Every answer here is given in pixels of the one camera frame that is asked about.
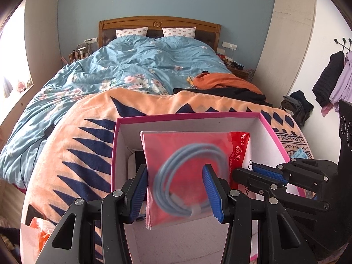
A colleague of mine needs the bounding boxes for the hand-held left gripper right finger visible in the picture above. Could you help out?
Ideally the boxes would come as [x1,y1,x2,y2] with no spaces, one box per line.
[202,163,311,264]

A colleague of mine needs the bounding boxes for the orange tissue pack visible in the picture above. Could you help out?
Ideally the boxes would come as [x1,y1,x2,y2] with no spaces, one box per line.
[29,217,55,256]

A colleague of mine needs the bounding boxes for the black hanging jacket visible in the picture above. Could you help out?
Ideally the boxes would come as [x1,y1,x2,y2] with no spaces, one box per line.
[312,51,345,108]

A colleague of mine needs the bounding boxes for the orange cloth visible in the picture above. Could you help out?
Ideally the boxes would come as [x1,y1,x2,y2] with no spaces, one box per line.
[187,72,262,94]

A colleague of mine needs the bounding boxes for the cluttered wooden nightstand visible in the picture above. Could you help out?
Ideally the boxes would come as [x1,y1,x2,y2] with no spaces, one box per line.
[216,48,249,77]

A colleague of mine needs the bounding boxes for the red and white plastic bag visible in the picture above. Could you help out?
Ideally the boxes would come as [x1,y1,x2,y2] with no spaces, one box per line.
[140,130,264,230]

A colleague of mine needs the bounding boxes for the wooden headboard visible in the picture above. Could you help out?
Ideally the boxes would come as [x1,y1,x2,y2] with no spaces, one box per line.
[98,16,222,50]

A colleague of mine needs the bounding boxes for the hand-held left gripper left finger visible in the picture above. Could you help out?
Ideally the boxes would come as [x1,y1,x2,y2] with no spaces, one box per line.
[36,163,149,264]

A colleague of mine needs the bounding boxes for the orange patterned blanket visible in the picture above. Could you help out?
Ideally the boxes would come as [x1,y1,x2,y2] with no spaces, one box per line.
[20,86,312,264]

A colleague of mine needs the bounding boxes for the black coat hooks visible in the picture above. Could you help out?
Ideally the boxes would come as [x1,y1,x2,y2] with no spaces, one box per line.
[334,37,352,53]

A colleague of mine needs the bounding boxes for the purple hanging garment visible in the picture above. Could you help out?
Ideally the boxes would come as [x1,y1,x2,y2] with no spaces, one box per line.
[320,52,352,119]

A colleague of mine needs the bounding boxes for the cluttered bedside table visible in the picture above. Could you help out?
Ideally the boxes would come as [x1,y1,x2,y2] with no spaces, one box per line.
[67,43,97,64]

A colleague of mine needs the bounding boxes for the pink cardboard box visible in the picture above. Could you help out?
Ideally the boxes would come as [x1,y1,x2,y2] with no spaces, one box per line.
[111,112,314,264]

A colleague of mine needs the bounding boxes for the dark clothes pile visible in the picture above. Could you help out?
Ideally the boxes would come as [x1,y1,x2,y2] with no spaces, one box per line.
[280,90,314,128]

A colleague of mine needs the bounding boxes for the blue floral duvet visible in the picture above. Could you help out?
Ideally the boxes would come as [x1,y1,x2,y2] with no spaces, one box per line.
[0,36,234,190]

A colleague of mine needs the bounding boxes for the white patterned pillow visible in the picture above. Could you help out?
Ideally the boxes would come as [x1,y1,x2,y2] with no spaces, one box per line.
[162,27,197,38]
[115,27,149,38]

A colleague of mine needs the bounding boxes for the light blue cable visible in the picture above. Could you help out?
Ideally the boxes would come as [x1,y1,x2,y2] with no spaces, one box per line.
[152,143,230,218]

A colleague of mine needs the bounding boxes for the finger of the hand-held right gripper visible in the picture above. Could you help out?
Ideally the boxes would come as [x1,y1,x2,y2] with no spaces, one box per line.
[251,159,330,187]
[232,167,330,210]

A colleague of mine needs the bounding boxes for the black clothing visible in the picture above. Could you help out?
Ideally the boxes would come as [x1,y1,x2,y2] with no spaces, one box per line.
[173,86,273,108]

